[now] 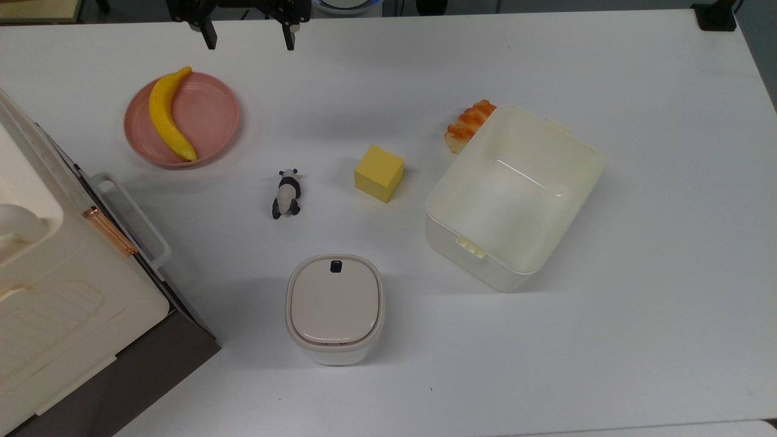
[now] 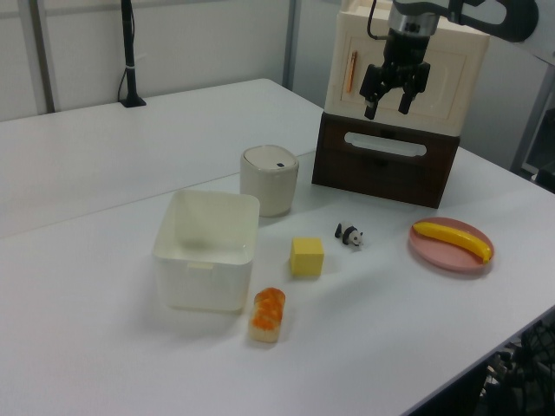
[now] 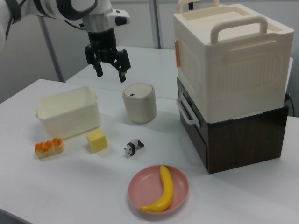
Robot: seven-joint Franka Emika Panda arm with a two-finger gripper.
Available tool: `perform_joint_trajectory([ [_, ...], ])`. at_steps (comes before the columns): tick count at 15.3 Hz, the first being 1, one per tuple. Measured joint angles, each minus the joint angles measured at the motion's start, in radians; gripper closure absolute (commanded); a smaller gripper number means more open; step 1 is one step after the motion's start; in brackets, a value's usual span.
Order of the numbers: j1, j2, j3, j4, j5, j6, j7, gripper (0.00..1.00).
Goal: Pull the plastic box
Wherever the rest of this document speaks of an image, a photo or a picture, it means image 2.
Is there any beige lidded trash can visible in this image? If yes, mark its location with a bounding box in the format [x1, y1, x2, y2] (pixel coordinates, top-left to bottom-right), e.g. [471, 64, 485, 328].
[239, 145, 300, 218]

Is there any yellow cube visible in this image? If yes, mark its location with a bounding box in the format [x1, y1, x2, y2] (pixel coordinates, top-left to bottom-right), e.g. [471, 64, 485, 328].
[289, 236, 326, 277]

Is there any grey partition post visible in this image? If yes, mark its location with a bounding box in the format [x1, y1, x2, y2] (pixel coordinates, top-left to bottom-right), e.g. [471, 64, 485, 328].
[282, 0, 302, 90]
[29, 0, 56, 114]

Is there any white plastic box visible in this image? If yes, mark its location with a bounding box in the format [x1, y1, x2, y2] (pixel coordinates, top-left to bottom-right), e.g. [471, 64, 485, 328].
[151, 189, 261, 314]

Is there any black pole stand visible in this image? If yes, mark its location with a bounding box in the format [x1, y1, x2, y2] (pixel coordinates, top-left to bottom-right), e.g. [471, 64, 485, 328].
[119, 0, 147, 108]

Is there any yellow toy banana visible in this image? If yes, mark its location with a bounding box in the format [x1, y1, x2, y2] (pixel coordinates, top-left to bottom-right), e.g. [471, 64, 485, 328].
[411, 221, 495, 264]

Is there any grey metal frame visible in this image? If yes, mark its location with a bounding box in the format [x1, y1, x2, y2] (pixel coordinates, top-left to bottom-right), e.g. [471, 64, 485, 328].
[510, 81, 555, 194]

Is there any cream plastic cabinet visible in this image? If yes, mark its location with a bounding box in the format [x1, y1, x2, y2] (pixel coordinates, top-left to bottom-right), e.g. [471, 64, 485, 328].
[323, 0, 492, 138]

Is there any white drawer handle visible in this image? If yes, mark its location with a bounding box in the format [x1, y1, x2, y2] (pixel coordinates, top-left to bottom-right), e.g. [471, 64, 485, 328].
[343, 130, 428, 158]

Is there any orange cabinet door handle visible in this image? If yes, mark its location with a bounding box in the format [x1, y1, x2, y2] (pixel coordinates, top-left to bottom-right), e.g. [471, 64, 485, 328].
[346, 50, 359, 94]

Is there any orange topped toy bread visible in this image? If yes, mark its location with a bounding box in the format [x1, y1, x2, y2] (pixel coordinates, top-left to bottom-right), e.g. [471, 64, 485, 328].
[247, 286, 287, 344]

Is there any panda toy figure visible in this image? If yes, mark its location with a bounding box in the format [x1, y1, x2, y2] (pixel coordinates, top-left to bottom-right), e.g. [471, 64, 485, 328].
[333, 221, 365, 250]

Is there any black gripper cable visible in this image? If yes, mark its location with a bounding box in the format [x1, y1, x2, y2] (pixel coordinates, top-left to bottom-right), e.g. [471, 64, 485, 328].
[366, 0, 389, 42]

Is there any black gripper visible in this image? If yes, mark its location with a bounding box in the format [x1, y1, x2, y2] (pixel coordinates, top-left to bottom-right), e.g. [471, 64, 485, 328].
[359, 28, 432, 120]

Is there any pink plate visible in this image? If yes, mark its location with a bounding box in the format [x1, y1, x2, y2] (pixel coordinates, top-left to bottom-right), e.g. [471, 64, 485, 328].
[407, 217, 496, 273]

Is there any dark brown wooden drawer box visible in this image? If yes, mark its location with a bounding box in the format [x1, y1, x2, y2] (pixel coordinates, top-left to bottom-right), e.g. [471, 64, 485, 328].
[310, 111, 461, 210]

